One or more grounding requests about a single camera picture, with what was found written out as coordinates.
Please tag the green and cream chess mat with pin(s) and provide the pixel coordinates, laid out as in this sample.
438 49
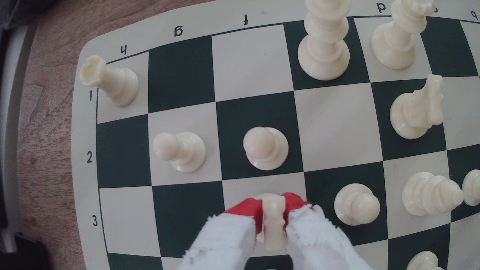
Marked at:
251 60

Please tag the cream white chess queen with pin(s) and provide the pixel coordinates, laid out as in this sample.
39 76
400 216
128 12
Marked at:
399 37

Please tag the cream white chess knight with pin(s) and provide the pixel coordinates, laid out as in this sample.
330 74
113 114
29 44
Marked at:
416 110
273 221

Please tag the cream white chess rook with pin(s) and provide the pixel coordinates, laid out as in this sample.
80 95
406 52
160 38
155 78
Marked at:
112 82

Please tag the cream white chess pawn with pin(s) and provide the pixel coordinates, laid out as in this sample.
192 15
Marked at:
265 148
473 187
356 204
182 152
423 261

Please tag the cream white chess king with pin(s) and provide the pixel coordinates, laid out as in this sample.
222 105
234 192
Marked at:
324 48

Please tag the white padded red-tipped gripper finger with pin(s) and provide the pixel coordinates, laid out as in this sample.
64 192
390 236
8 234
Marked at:
225 243
315 240

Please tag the cream white chess bishop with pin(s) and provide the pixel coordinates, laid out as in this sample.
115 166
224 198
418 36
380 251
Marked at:
429 193

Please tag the black object beside table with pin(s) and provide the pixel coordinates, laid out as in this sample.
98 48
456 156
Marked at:
22 253

